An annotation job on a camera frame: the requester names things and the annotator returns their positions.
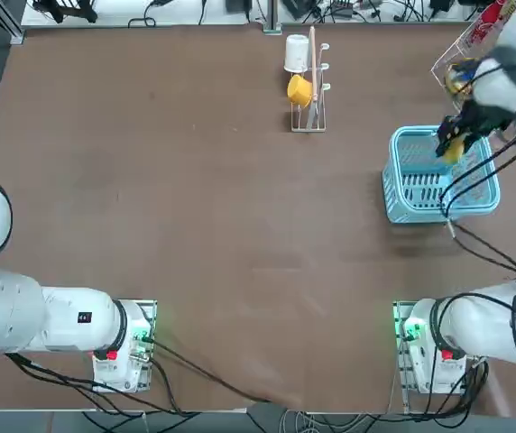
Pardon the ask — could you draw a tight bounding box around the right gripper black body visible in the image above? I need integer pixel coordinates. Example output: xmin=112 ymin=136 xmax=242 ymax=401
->
xmin=458 ymin=97 xmax=516 ymax=136

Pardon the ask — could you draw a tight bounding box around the yellow lemon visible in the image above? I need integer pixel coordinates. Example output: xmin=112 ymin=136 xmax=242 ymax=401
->
xmin=442 ymin=134 xmax=466 ymax=164

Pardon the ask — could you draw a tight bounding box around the clear acrylic tiered rack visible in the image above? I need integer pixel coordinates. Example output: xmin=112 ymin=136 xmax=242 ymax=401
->
xmin=429 ymin=0 xmax=516 ymax=114

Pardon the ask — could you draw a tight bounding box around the blue plastic slotted basket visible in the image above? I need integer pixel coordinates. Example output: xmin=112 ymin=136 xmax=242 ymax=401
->
xmin=382 ymin=124 xmax=502 ymax=226

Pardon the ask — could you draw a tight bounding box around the yellow plastic cup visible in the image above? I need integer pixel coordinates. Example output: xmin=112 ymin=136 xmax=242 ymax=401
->
xmin=287 ymin=74 xmax=313 ymax=108

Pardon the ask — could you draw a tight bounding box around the white plastic cup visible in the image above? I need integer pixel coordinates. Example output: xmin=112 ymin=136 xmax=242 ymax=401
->
xmin=283 ymin=34 xmax=311 ymax=73

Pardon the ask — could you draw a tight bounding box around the black tripod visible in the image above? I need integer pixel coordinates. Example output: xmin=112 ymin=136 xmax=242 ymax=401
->
xmin=32 ymin=0 xmax=99 ymax=23

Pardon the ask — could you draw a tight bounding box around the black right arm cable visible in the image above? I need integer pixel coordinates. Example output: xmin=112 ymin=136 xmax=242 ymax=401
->
xmin=439 ymin=130 xmax=516 ymax=294

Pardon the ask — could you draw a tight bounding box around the white wire cup rack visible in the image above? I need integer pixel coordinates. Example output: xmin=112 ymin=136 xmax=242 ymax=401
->
xmin=283 ymin=25 xmax=332 ymax=134

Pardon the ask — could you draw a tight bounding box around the grey camera post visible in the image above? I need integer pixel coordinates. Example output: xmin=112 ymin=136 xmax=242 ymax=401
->
xmin=264 ymin=0 xmax=282 ymax=33

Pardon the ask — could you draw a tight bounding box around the black table cable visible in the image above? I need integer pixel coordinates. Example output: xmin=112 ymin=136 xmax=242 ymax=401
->
xmin=147 ymin=337 xmax=304 ymax=407

